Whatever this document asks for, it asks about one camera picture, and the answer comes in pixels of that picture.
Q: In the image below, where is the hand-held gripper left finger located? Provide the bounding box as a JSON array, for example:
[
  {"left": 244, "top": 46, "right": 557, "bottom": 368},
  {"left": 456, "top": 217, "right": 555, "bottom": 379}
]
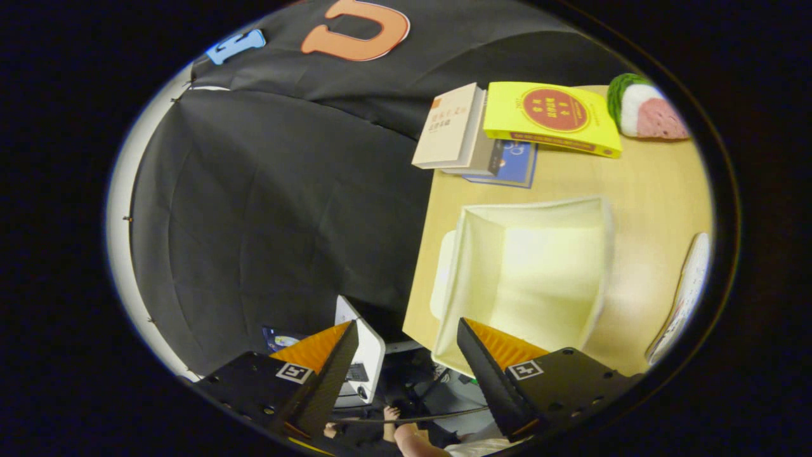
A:
[{"left": 193, "top": 321, "right": 360, "bottom": 445}]

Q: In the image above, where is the beige fabric storage box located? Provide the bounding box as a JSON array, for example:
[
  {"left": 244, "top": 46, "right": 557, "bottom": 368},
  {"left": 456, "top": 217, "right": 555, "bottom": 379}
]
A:
[{"left": 429, "top": 195, "right": 615, "bottom": 378}]

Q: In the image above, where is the white laptop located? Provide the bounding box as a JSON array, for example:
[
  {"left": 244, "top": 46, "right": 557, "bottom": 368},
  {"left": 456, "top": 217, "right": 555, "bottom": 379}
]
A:
[{"left": 262, "top": 295, "right": 386, "bottom": 408}]

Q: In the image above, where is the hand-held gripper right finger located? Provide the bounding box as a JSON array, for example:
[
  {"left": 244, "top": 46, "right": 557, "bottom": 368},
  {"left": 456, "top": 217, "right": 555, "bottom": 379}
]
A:
[{"left": 456, "top": 317, "right": 643, "bottom": 444}]

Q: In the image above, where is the watermelon slice plush toy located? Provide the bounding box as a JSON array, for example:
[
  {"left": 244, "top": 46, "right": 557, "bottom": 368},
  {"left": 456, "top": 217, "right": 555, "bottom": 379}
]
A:
[{"left": 607, "top": 73, "right": 690, "bottom": 140}]

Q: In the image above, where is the beige book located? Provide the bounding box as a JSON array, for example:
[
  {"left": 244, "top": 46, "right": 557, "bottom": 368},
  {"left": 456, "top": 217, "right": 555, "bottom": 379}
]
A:
[{"left": 412, "top": 83, "right": 487, "bottom": 171}]

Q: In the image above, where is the yellow book with red circle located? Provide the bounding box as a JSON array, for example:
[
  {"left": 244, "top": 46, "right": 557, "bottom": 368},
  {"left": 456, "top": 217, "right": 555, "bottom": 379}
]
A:
[{"left": 483, "top": 81, "right": 624, "bottom": 159}]

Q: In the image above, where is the white canvas shoe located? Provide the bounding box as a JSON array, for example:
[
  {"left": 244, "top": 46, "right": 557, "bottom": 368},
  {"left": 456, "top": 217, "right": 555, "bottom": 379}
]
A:
[{"left": 646, "top": 232, "right": 711, "bottom": 366}]

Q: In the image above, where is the blue book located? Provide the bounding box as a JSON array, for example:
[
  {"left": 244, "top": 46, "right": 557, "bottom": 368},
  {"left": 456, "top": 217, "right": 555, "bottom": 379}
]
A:
[{"left": 463, "top": 140, "right": 539, "bottom": 189}]

